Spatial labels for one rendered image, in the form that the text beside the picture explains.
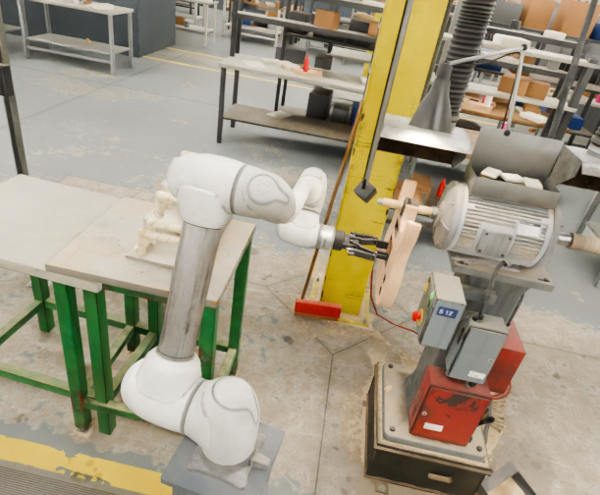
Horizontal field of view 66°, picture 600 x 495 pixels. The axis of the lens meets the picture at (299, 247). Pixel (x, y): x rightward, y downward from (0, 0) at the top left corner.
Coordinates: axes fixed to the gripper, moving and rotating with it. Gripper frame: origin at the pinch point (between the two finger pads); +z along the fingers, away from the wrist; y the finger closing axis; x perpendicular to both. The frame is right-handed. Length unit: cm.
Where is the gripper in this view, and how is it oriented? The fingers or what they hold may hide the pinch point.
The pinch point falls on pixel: (387, 250)
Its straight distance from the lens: 172.9
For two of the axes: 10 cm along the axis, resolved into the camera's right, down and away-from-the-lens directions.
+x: 1.6, -8.2, -5.5
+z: 9.8, 2.2, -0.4
